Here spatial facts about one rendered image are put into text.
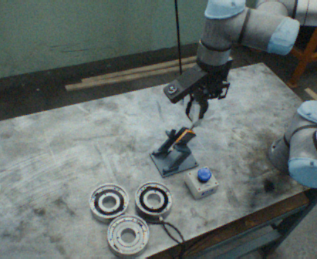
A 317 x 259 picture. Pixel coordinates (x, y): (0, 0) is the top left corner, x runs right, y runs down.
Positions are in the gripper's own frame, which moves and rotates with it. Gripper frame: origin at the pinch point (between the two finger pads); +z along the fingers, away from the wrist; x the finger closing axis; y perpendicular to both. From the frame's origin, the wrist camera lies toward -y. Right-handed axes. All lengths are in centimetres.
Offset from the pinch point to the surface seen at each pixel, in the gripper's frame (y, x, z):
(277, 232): 50, -21, 74
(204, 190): -1.0, -15.5, 13.8
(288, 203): 42, -20, 43
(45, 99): -26, 130, 99
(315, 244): 82, -29, 98
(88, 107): -20.5, 31.8, 18.3
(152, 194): -14.8, -10.2, 15.9
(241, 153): 20.4, -5.7, 18.3
